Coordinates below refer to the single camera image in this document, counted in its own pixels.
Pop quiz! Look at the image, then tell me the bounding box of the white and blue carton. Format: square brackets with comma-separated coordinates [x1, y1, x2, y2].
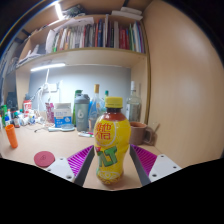
[53, 102, 73, 128]

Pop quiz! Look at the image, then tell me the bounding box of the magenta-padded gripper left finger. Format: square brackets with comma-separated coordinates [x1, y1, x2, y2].
[44, 144, 96, 188]

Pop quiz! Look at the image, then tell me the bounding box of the red and white can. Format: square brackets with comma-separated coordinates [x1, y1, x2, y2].
[22, 99, 33, 118]

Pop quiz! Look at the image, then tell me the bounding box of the brown mug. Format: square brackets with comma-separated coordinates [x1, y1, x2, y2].
[129, 121, 157, 146]

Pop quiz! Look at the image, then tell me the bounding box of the flat round red coaster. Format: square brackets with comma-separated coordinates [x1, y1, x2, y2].
[33, 150, 56, 168]

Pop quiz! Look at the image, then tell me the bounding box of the grey shaker bottle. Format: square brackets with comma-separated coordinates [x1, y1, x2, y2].
[73, 93, 91, 132]

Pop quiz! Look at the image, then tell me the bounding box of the magenta pouch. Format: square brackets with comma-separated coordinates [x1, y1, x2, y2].
[45, 102, 55, 124]

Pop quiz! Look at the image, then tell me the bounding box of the dark jar with green cap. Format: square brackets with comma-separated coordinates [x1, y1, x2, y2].
[13, 111, 21, 129]

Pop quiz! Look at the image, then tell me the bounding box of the yellow iced tea bottle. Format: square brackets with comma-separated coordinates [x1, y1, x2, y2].
[93, 96, 132, 187]

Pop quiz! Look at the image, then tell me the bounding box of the white tube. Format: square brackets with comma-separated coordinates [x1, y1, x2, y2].
[78, 131, 95, 138]

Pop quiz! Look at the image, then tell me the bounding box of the under-shelf light strip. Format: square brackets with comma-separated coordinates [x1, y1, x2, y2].
[30, 62, 67, 73]

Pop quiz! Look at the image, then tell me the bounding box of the tall clear glass bottle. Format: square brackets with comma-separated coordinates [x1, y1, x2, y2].
[125, 80, 143, 123]

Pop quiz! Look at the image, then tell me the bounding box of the ceiling light tube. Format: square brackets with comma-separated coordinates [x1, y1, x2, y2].
[54, 1, 65, 21]

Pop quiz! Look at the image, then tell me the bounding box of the orange plastic cup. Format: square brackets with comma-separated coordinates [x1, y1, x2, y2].
[4, 123, 19, 149]

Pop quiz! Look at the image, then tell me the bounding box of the clear bottle with green cap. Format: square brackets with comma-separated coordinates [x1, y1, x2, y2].
[101, 89, 110, 109]

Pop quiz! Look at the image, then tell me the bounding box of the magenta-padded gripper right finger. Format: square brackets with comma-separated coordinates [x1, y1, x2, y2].
[129, 143, 183, 187]

